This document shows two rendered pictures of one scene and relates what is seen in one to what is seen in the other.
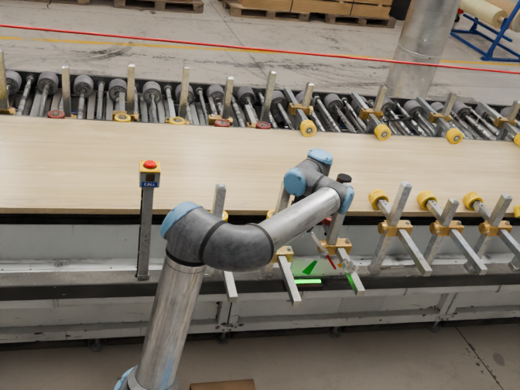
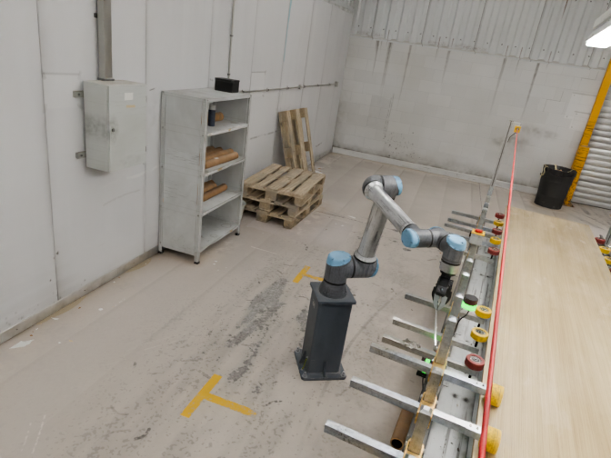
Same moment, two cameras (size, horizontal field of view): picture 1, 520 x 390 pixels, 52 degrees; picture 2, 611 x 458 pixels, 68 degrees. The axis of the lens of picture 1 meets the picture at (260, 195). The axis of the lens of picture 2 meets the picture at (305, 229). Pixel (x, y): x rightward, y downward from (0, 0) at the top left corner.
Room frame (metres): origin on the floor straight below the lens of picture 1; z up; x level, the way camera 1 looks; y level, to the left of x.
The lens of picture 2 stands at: (2.40, -2.14, 2.06)
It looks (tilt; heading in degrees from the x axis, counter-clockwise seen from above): 21 degrees down; 130
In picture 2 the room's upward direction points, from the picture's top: 8 degrees clockwise
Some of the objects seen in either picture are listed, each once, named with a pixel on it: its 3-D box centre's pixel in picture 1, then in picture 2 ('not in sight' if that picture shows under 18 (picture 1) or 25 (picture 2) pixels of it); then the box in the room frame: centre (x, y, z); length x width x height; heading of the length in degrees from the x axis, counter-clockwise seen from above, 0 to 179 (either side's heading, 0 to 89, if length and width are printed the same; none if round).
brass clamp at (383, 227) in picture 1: (394, 227); (437, 369); (1.88, -0.59, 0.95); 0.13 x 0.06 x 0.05; 109
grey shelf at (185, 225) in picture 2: not in sight; (205, 173); (-1.23, 0.52, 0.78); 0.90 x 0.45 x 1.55; 114
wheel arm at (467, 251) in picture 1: (453, 231); (417, 407); (1.94, -0.85, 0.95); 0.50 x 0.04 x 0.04; 19
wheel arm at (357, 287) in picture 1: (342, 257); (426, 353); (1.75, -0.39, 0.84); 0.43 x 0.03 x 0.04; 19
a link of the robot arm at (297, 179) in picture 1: (304, 179); (438, 238); (1.56, -0.14, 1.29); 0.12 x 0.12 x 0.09; 62
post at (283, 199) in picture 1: (275, 231); (454, 314); (1.72, -0.09, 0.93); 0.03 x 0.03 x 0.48; 19
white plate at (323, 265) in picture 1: (319, 267); not in sight; (1.77, -0.31, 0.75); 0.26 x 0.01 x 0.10; 109
